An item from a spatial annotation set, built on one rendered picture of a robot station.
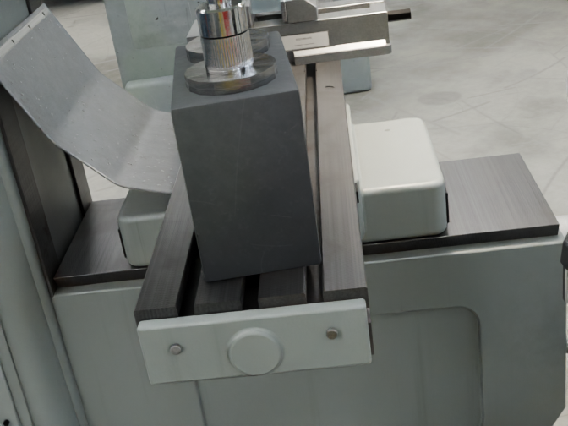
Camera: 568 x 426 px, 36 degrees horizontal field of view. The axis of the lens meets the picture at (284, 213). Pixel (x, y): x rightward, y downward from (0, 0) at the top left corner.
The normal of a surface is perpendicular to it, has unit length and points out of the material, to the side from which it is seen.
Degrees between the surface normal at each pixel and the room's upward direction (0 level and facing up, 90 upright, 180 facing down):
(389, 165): 0
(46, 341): 89
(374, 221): 90
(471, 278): 90
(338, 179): 0
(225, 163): 90
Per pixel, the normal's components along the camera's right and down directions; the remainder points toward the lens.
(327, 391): -0.02, 0.45
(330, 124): -0.14, -0.89
